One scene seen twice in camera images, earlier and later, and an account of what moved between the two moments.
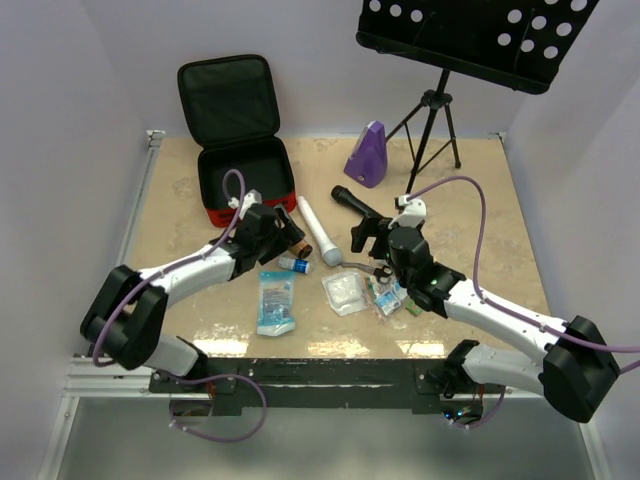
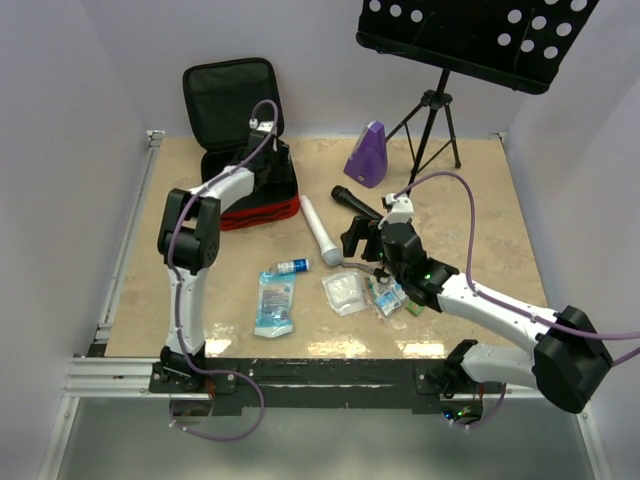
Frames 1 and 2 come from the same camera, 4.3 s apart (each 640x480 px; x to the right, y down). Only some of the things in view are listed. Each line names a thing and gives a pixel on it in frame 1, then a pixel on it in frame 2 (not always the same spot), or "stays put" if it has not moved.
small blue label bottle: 299,265 stays put
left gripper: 287,236 → 281,171
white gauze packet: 346,292 stays put
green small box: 413,308 stays put
